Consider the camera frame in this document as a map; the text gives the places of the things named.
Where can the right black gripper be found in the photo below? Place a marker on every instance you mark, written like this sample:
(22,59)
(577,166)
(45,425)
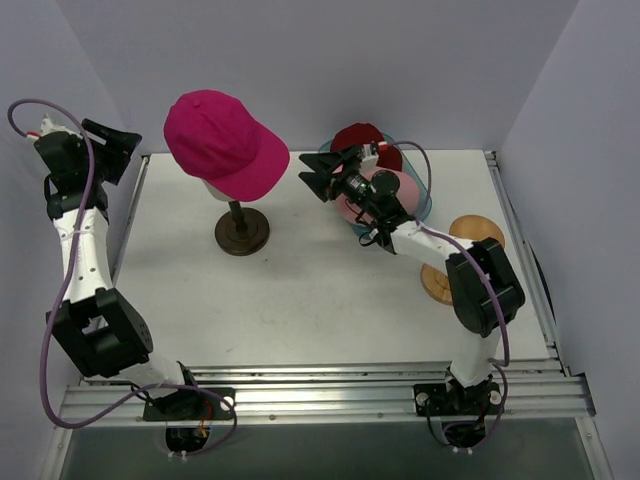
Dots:
(331,176)

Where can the dark red cap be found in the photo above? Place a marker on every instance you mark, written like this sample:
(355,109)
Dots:
(365,133)

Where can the light pink cap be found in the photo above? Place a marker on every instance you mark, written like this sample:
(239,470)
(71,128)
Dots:
(408,195)

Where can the magenta baseball cap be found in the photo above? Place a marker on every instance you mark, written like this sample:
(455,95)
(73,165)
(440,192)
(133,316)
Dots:
(213,137)

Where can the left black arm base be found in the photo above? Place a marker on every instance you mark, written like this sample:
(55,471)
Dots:
(203,406)

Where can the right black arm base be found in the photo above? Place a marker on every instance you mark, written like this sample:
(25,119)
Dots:
(456,416)

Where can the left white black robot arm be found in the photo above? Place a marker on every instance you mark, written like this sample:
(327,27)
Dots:
(96,326)

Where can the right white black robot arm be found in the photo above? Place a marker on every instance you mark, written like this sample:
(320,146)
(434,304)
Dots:
(485,291)

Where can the dark round mannequin stand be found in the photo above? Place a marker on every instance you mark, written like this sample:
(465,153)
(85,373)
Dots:
(242,231)

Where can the teal transparent plastic tray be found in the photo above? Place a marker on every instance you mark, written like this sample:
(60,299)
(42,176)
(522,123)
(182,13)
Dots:
(424,206)

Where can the cream fabric mannequin head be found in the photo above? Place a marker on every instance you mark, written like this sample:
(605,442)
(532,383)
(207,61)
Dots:
(217,194)

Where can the wooden egg-shaped hat stand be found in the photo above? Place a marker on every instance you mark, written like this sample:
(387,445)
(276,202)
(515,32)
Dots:
(472,227)

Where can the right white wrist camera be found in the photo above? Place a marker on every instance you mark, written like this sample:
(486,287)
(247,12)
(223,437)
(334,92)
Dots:
(370,152)

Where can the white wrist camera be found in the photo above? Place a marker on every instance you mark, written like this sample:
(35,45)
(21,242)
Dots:
(370,152)
(49,126)

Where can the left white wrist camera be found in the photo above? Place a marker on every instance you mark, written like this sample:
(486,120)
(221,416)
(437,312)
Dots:
(49,126)

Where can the aluminium front rail frame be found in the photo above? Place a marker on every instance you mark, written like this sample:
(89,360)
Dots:
(328,345)

